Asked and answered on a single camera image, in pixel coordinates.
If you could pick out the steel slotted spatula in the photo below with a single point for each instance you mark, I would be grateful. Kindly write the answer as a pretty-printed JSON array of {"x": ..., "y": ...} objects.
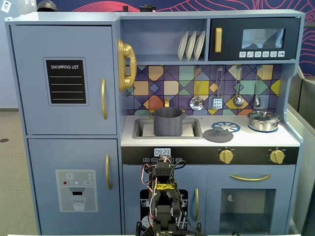
[{"x": 217, "y": 104}]

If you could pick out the steel skimmer spoon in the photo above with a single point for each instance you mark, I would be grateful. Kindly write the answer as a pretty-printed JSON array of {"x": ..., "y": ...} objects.
[{"x": 197, "y": 103}]

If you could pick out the blue wooden toy kitchen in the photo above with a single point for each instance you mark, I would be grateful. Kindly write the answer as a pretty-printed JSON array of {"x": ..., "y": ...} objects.
[{"x": 61, "y": 17}]

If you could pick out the round floor outlet cover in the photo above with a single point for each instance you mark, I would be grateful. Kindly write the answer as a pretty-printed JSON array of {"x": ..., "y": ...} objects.
[{"x": 3, "y": 140}]

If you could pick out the gold toy faucet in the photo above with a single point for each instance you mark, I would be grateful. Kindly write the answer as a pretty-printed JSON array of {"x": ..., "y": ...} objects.
[{"x": 167, "y": 102}]

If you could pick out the steel ladle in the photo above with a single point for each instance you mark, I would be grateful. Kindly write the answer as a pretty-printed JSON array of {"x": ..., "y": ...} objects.
[{"x": 238, "y": 101}]

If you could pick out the gray toy sink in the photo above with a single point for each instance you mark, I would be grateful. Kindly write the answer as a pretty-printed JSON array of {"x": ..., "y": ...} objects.
[{"x": 197, "y": 127}]

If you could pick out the shiny steel pot lid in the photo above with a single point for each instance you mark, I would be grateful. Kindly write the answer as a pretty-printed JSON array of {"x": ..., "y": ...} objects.
[{"x": 258, "y": 115}]

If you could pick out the blue fridge door with chalkboard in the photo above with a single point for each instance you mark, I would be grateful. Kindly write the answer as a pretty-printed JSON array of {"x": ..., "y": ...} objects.
[{"x": 32, "y": 98}]

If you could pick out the black shopping list chalkboard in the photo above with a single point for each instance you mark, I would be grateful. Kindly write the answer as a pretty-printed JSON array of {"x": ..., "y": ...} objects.
[{"x": 56, "y": 71}]

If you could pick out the gold toy telephone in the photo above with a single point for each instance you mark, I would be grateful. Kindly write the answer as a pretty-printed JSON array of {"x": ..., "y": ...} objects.
[{"x": 126, "y": 49}]

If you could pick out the paper portrait picture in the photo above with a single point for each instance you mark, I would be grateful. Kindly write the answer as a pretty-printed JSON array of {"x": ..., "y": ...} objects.
[{"x": 6, "y": 7}]

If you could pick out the gray plastic lid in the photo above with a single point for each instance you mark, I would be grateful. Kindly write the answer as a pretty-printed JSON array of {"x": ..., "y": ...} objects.
[{"x": 214, "y": 137}]

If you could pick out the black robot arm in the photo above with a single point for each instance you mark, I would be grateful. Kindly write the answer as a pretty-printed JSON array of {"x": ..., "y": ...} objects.
[{"x": 162, "y": 211}]

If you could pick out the blue oven door with window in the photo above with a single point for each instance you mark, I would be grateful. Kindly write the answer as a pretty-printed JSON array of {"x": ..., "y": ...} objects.
[{"x": 214, "y": 182}]

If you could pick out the small steel spoon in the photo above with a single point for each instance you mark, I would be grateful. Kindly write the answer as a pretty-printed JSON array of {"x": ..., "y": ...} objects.
[{"x": 257, "y": 100}]

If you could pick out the digital clock display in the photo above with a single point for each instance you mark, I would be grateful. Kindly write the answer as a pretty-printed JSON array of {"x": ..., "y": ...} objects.
[{"x": 162, "y": 152}]

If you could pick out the gold stove knob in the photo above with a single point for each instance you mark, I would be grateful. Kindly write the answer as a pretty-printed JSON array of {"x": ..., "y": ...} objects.
[
  {"x": 277, "y": 156},
  {"x": 226, "y": 156}
]

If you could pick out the gray plastic pot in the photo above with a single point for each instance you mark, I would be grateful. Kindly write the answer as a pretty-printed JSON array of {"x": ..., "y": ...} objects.
[{"x": 167, "y": 123}]

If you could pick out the white toy plate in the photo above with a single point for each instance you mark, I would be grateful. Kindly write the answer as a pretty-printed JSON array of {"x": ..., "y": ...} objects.
[
  {"x": 182, "y": 46},
  {"x": 190, "y": 46},
  {"x": 199, "y": 45}
]

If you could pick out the blue fridge door with dispenser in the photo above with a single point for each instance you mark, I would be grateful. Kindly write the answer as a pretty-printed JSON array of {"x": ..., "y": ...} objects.
[{"x": 44, "y": 159}]

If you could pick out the black and red robot base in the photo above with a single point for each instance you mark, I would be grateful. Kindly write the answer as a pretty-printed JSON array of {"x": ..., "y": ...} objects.
[{"x": 147, "y": 229}]

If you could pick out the small black post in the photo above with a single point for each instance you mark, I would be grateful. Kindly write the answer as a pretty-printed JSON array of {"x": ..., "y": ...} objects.
[{"x": 125, "y": 8}]

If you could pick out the gray water dispenser sticker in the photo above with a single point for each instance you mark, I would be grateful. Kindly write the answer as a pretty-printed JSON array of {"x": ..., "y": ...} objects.
[{"x": 61, "y": 196}]

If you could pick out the black control panel strip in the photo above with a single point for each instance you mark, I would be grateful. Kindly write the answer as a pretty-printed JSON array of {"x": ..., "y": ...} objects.
[{"x": 197, "y": 156}]

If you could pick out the black dishes sticker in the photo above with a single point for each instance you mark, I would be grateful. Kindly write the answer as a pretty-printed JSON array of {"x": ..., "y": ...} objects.
[{"x": 144, "y": 196}]

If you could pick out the blue dishwasher door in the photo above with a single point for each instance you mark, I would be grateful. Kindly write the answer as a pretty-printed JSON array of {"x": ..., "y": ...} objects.
[{"x": 133, "y": 177}]

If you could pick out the black cylinder object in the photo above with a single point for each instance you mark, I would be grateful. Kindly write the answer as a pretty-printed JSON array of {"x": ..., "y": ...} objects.
[{"x": 147, "y": 8}]

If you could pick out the black helmet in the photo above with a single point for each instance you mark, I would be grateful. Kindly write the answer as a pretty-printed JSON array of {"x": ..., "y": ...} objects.
[{"x": 48, "y": 5}]

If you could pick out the black toy microwave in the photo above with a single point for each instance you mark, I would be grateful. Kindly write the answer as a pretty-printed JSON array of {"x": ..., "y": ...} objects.
[{"x": 231, "y": 37}]

